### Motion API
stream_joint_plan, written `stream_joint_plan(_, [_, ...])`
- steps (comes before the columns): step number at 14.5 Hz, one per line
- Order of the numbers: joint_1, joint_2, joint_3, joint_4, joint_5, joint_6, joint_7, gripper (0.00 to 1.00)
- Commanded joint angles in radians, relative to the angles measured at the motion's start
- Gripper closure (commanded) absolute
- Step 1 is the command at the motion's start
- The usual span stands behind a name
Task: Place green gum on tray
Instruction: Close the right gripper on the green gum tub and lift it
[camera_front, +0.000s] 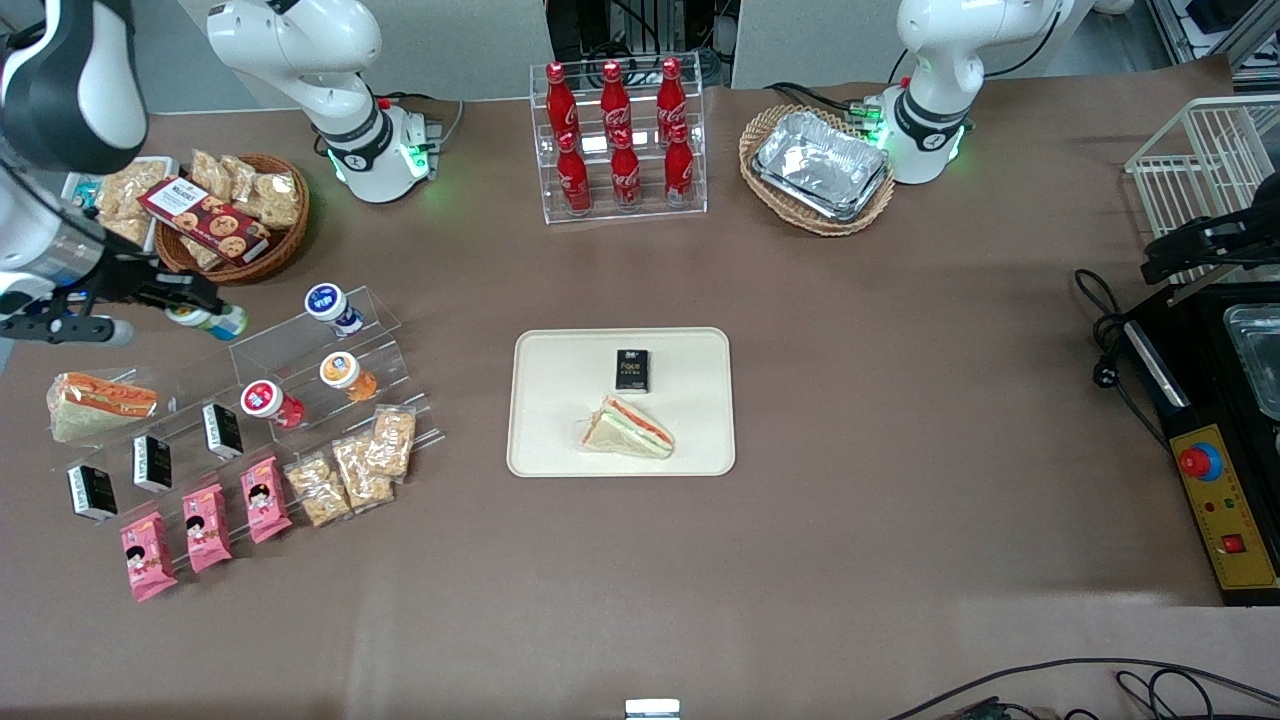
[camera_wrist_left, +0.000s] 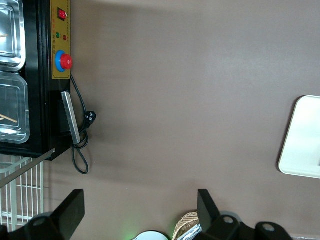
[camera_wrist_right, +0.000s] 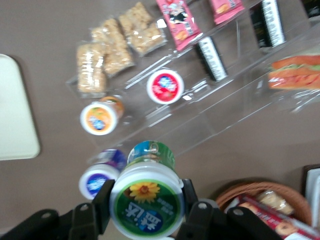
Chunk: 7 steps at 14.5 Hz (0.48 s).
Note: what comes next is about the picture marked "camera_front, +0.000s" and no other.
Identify green gum bottle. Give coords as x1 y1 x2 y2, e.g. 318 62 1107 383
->
164 303 249 342

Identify red gum bottle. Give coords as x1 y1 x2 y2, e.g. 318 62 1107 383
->
240 379 307 430

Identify clear acrylic bottle rack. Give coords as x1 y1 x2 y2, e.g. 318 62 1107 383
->
529 51 709 226

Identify light tan wicker basket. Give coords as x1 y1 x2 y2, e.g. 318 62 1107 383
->
738 104 897 238

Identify red emergency stop button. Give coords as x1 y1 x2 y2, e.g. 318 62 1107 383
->
1177 442 1224 482

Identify pink snack pack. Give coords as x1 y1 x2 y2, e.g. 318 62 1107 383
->
240 456 294 545
119 511 180 604
180 482 234 575

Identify white rectangular tray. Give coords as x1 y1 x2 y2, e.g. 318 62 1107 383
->
60 156 180 263

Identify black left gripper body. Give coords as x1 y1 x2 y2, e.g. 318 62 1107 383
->
1198 198 1280 257

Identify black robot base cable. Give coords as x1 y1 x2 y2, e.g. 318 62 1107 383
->
764 81 893 127

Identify orange gum bottle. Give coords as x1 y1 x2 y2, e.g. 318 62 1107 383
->
319 351 380 404

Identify yellow control panel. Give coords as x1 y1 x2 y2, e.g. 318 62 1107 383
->
1169 424 1280 593

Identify red cola bottle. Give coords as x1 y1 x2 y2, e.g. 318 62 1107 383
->
609 130 643 209
556 132 593 214
664 123 696 202
545 62 580 141
656 57 689 131
599 61 633 136

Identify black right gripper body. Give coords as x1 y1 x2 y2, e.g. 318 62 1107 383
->
80 254 167 303

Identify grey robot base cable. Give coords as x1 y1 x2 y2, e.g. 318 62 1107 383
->
378 91 467 153

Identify wrapped triangle sandwich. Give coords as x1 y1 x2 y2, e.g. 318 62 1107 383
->
46 371 160 445
579 394 677 462

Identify blue gum bottle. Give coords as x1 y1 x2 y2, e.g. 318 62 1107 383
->
304 282 365 339

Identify red cookie box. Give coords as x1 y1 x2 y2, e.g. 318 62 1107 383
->
137 176 272 265

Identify metal frame shelf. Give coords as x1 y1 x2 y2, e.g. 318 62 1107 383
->
1150 0 1280 93

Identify dark brown wicker basket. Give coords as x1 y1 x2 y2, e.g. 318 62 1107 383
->
154 152 312 287

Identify clear acrylic step stand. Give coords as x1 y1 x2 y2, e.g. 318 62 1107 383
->
60 284 447 583

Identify aluminium foil container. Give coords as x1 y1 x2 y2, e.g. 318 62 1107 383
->
751 109 892 224
1224 304 1280 422

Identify black power cable with plug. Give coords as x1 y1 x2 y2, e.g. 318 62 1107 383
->
1074 267 1173 453

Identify white wire basket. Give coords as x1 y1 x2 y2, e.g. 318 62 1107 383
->
1124 95 1280 287

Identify cream plastic tray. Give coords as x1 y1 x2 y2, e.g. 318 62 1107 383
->
506 327 737 479

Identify dark equipment rack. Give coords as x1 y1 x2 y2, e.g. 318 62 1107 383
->
546 0 738 91

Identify black sealing machine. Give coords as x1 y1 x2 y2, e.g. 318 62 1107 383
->
1120 284 1280 607

